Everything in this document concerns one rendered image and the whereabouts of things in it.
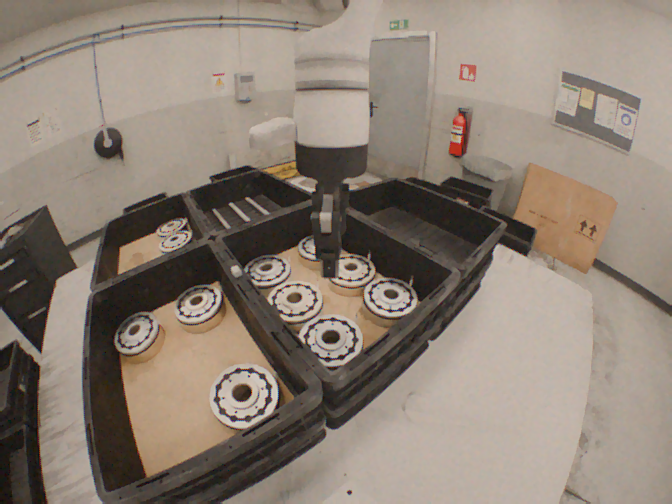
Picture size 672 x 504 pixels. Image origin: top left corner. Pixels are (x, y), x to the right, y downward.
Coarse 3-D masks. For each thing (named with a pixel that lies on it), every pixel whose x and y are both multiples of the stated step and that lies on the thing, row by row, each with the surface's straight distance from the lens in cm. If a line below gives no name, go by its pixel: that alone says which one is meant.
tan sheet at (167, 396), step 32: (160, 320) 57; (224, 320) 50; (160, 352) 52; (192, 352) 48; (224, 352) 46; (256, 352) 44; (128, 384) 52; (160, 384) 48; (192, 384) 45; (160, 416) 46; (192, 416) 43; (160, 448) 44; (192, 448) 41
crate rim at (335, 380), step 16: (304, 208) 62; (256, 224) 57; (368, 224) 54; (400, 240) 50; (432, 256) 47; (256, 288) 39; (448, 288) 41; (432, 304) 38; (272, 320) 34; (400, 320) 34; (416, 320) 36; (288, 336) 32; (384, 336) 32; (400, 336) 34; (304, 352) 31; (384, 352) 33; (320, 368) 30; (352, 368) 30; (336, 384) 29
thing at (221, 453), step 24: (240, 288) 42; (264, 312) 36; (288, 360) 30; (312, 384) 29; (288, 408) 28; (312, 408) 30; (240, 432) 28; (264, 432) 28; (96, 456) 37; (216, 456) 29; (96, 480) 37; (144, 480) 32; (168, 480) 31
